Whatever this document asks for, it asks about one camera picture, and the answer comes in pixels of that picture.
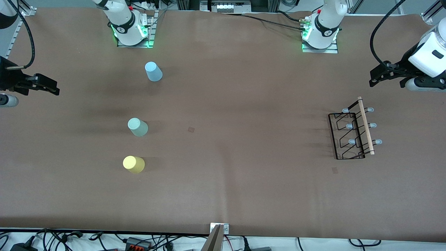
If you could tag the perforated metal strip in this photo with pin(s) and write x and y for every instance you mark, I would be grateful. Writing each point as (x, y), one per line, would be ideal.
(14, 38)

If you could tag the black power adapter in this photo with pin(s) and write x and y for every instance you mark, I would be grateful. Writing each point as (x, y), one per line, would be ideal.
(22, 247)

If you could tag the pale green plastic cup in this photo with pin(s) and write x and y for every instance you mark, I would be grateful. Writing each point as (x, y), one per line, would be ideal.
(138, 127)

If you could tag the black plug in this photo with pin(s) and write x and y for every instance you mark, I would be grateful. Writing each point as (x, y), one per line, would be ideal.
(245, 244)

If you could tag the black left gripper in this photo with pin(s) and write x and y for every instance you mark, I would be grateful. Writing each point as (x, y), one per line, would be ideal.
(404, 67)

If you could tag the large paper table cover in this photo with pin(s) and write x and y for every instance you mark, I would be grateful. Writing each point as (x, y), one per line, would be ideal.
(244, 191)

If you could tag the black orange connector box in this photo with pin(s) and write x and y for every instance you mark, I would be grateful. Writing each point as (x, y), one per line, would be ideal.
(137, 243)

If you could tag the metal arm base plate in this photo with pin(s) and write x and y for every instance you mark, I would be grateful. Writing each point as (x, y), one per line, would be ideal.
(332, 50)
(150, 28)

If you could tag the white power strip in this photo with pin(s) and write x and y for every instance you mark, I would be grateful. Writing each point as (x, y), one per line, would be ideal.
(146, 5)

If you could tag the light blue plastic cup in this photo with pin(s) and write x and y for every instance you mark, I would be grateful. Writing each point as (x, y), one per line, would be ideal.
(153, 72)

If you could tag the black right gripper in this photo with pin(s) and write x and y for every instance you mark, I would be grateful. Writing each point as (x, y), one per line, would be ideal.
(9, 77)

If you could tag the white terminal box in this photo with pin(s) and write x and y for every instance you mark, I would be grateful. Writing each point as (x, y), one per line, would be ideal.
(230, 7)

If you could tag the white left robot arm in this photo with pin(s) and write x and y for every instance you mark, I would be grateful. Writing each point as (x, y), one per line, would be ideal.
(327, 21)

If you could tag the small metal bracket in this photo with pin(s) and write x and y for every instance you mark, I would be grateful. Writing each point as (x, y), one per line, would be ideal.
(226, 228)

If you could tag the aluminium frame profile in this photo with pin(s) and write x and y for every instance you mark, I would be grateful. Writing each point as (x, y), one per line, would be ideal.
(432, 13)
(399, 7)
(29, 11)
(355, 6)

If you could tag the yellow plastic cup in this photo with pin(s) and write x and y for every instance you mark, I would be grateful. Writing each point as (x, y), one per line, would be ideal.
(133, 164)

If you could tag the grey camera mount pole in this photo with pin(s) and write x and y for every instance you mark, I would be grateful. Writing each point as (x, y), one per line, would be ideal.
(213, 242)

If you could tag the black metal frame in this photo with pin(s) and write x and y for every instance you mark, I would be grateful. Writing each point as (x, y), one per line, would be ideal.
(188, 4)

